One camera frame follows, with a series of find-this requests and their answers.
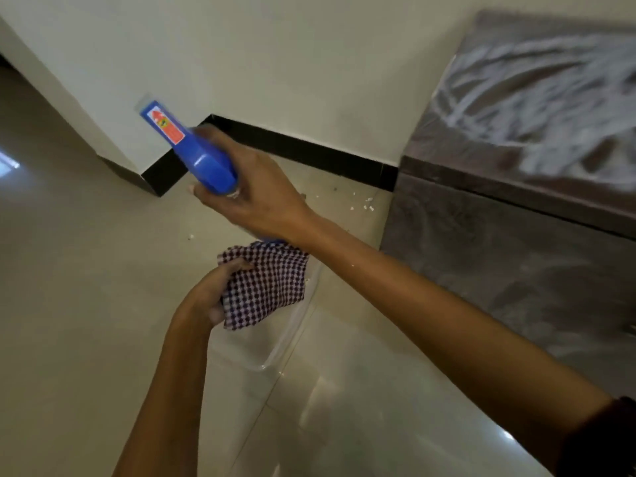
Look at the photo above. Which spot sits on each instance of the person's left hand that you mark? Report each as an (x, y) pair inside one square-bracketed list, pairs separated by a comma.
[(206, 293)]

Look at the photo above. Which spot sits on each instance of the person's right hand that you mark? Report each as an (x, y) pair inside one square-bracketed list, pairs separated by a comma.
[(268, 193)]

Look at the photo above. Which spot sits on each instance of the person's left thumb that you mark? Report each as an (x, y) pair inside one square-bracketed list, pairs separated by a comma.
[(237, 267)]

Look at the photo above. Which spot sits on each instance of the person's right fingers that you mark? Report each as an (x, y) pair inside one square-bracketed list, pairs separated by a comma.
[(214, 135)]

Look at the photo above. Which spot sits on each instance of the blue clear spray bottle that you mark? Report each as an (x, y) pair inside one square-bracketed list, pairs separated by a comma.
[(198, 156)]

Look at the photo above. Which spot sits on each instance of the purple white checkered cloth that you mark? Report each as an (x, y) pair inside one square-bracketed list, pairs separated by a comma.
[(263, 288)]

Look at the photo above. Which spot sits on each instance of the person's right forearm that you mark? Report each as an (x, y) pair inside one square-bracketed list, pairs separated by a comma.
[(437, 317)]

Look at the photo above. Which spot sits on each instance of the person's left forearm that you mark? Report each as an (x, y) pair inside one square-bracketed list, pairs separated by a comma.
[(164, 397)]

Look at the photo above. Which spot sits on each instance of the black baseboard strip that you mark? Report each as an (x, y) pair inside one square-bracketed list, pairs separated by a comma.
[(308, 153)]

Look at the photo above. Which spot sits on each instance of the scattered white crumbs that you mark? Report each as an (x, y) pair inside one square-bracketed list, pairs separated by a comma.
[(366, 207)]

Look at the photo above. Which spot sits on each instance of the brown wooden cabinet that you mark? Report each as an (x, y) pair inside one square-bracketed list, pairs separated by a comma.
[(512, 218)]

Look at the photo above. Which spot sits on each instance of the dark sleeve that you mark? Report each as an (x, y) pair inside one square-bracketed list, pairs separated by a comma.
[(601, 442)]

